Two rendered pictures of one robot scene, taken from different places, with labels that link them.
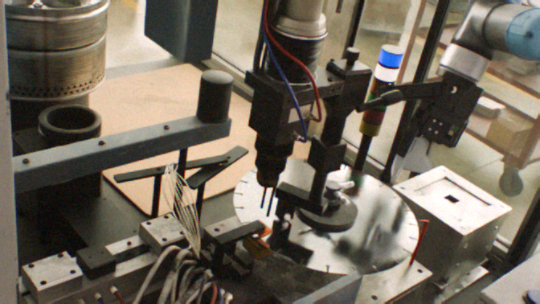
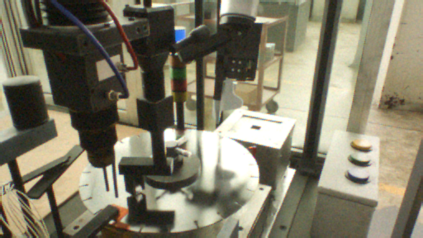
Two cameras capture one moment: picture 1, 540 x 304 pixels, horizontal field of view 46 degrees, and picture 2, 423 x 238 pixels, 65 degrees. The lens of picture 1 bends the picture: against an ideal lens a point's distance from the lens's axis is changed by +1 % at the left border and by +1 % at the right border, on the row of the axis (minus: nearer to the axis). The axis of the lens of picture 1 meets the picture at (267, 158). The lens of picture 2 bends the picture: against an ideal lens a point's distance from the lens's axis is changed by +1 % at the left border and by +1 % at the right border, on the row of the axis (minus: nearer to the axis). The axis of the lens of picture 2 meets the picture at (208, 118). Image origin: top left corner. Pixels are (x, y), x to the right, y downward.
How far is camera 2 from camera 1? 48 cm
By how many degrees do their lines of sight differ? 17
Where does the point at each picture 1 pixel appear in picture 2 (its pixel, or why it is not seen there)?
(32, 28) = not seen: outside the picture
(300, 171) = (137, 145)
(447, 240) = (267, 158)
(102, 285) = not seen: outside the picture
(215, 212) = (77, 208)
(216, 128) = (40, 131)
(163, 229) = not seen: outside the picture
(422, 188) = (232, 127)
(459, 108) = (249, 45)
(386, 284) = (243, 211)
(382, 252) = (236, 186)
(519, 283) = (337, 168)
